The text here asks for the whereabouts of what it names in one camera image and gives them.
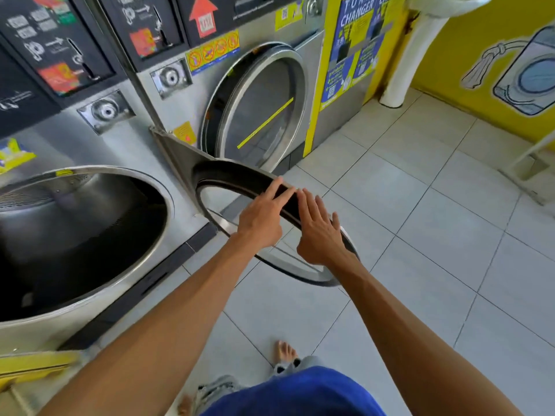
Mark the person's left hand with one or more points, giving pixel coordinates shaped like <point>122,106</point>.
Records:
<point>260,218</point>

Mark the person's right hand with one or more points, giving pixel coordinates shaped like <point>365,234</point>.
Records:
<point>318,238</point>

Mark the person's left fingers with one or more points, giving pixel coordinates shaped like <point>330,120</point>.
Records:
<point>277,192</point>

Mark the person's right fingers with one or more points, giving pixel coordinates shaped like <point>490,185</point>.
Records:
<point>310,205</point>

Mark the person's left forearm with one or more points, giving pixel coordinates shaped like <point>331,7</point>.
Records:
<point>173,324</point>

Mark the person's right forearm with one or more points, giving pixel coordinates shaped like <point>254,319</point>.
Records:
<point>412,342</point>

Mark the round glass washer door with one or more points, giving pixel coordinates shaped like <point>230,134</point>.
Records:
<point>264,112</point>

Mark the small yellow sticker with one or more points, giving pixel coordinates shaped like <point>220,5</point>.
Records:
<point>185,133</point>

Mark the small steel washing machine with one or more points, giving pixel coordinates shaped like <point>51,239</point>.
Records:
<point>173,112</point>

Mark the person's bare foot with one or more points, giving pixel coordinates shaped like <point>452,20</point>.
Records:
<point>285,351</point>

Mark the blue yellow token changer machine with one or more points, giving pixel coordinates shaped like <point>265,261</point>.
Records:
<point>351,60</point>

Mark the yellow warning sticker strip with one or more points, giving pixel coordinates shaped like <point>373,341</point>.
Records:
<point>212,51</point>

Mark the steel round door lock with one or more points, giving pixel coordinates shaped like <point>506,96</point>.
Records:
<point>170,77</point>

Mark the person's blue shirt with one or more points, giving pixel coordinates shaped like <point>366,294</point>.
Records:
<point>299,394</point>

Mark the red arrow sticker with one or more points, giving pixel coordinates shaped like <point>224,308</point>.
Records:
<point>203,15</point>

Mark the large steel washing machine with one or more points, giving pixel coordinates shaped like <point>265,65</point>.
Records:
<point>86,238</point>

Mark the person's grey shorts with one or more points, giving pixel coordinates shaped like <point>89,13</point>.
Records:
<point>216,390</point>

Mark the white plastic chair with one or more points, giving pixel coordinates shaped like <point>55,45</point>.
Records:
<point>531,162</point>

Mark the yellow blue sticker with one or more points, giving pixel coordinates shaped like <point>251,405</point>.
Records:
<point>13,155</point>

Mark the yellow plastic basket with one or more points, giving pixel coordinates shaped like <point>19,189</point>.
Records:
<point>34,368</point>

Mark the white sink pedestal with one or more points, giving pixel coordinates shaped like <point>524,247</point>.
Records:
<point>416,56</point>

